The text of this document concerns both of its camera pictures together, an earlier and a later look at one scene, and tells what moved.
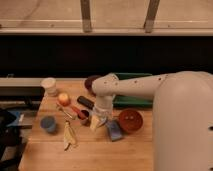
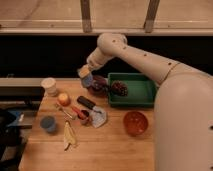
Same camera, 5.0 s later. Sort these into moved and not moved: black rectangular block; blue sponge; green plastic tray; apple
Moved: blue sponge
Not moved: black rectangular block; green plastic tray; apple
